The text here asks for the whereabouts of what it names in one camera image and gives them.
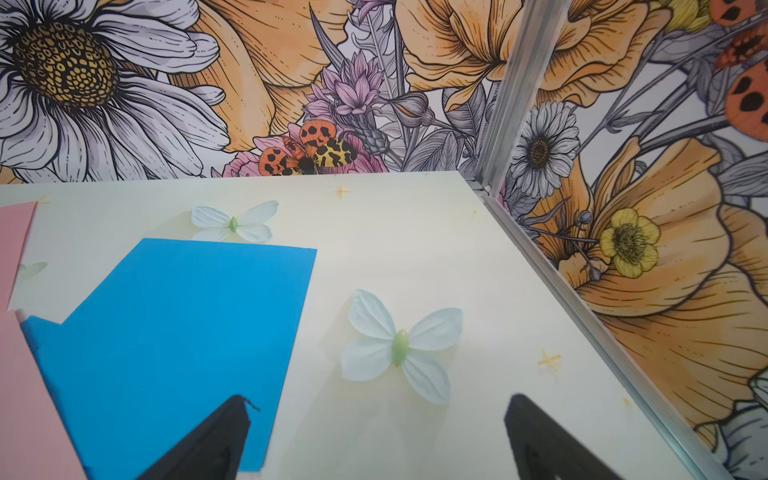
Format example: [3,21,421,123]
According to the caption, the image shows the pink paper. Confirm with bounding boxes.
[0,202,37,311]
[1,311,85,479]

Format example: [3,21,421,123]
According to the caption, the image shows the aluminium frame post right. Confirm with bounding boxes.
[476,1,570,198]

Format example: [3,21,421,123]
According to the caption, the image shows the aluminium frame rail right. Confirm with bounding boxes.
[467,180,731,479]

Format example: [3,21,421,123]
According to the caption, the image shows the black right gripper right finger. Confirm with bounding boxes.
[504,394,620,480]

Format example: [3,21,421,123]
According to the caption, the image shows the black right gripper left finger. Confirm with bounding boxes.
[139,395,251,480]

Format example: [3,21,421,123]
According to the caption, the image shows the blue paper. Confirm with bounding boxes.
[22,239,316,479]

